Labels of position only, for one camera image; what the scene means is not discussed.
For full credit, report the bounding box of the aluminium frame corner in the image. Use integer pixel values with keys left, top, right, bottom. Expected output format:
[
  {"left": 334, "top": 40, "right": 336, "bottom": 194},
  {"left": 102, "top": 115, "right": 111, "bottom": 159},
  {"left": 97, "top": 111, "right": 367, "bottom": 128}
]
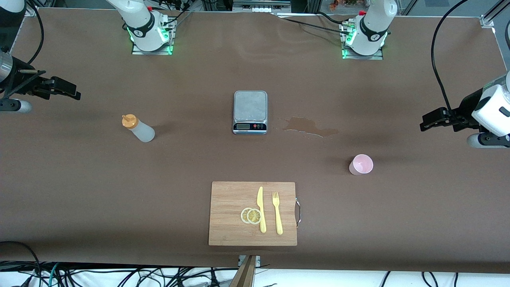
[
  {"left": 480, "top": 0, "right": 510, "bottom": 28},
  {"left": 22, "top": 0, "right": 40, "bottom": 17}
]

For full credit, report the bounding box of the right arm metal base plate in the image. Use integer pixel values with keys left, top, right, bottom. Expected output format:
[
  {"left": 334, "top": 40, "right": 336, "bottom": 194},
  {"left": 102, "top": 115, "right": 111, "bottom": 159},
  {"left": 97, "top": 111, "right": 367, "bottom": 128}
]
[{"left": 131, "top": 16, "right": 174, "bottom": 55}]

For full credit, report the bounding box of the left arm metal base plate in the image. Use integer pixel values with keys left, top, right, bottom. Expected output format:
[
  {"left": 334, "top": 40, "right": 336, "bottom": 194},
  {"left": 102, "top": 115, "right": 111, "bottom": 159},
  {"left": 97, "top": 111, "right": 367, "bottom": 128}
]
[{"left": 342, "top": 20, "right": 384, "bottom": 60}]

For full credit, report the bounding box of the clear sauce bottle orange cap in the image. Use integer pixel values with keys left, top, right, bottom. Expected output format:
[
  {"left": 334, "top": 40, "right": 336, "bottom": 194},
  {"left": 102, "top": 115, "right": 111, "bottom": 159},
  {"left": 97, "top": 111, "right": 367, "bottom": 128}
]
[{"left": 122, "top": 114, "right": 156, "bottom": 143}]

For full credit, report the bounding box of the long black table cable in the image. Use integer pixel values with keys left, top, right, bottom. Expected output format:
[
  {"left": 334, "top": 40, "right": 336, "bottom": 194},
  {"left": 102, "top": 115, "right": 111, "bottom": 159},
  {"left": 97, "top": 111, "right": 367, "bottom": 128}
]
[{"left": 278, "top": 16, "right": 353, "bottom": 34}]

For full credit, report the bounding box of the wooden cutting board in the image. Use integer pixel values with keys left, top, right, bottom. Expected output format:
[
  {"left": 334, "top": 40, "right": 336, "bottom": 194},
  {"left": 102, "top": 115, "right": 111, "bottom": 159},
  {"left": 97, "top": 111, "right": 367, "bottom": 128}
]
[{"left": 208, "top": 181, "right": 298, "bottom": 246}]

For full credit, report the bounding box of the silver digital kitchen scale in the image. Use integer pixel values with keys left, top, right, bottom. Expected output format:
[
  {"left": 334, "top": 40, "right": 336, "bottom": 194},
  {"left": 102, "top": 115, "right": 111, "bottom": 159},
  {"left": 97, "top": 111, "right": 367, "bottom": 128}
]
[{"left": 233, "top": 90, "right": 268, "bottom": 135}]

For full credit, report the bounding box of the black looped floor cable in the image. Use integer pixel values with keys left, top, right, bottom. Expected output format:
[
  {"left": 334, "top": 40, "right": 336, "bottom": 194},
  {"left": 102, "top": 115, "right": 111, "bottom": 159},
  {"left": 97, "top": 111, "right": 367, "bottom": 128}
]
[{"left": 0, "top": 241, "right": 40, "bottom": 287}]

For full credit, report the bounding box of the short black table cable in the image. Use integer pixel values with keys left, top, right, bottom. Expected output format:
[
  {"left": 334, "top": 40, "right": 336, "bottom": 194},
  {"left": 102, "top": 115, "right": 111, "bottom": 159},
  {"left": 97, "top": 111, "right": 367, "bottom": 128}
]
[{"left": 317, "top": 11, "right": 347, "bottom": 24}]

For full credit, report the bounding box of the grey power strip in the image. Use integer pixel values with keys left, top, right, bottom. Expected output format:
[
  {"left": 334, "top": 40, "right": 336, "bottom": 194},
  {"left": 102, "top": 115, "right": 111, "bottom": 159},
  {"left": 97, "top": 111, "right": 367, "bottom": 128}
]
[{"left": 233, "top": 0, "right": 291, "bottom": 13}]

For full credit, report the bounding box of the pink plastic cup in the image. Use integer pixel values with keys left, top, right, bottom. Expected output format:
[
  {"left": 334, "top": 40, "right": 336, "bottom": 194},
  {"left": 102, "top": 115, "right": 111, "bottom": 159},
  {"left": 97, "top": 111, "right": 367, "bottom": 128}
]
[{"left": 349, "top": 154, "right": 374, "bottom": 176}]

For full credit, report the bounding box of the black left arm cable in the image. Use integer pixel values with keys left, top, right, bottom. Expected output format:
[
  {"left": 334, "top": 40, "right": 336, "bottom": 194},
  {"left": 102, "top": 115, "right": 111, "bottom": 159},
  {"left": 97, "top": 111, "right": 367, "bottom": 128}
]
[{"left": 432, "top": 0, "right": 471, "bottom": 118}]

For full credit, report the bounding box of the yellow plastic fork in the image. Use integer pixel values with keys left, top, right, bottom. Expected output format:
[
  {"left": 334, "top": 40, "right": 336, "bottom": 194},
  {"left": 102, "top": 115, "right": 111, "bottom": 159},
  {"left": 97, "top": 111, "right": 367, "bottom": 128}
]
[{"left": 272, "top": 191, "right": 284, "bottom": 235}]

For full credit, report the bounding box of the yellow plastic knife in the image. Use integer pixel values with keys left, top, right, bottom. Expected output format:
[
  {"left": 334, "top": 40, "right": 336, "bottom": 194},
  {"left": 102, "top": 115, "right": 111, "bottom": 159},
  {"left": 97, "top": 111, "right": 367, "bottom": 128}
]
[{"left": 257, "top": 186, "right": 267, "bottom": 234}]

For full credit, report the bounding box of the wooden beam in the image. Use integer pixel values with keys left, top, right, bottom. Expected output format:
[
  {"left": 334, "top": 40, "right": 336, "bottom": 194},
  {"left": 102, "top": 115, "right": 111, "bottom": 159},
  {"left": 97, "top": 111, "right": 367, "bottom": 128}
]
[{"left": 229, "top": 255, "right": 257, "bottom": 287}]

